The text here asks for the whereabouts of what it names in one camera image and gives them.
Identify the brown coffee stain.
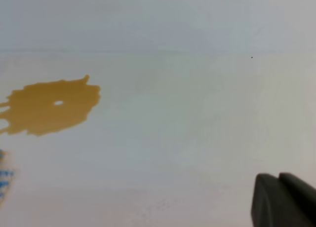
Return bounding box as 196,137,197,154
0,76,101,136

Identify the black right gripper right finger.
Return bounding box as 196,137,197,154
279,173,316,212

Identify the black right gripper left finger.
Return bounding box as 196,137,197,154
251,173,316,227

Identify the blue white striped rag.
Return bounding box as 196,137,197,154
0,150,15,206

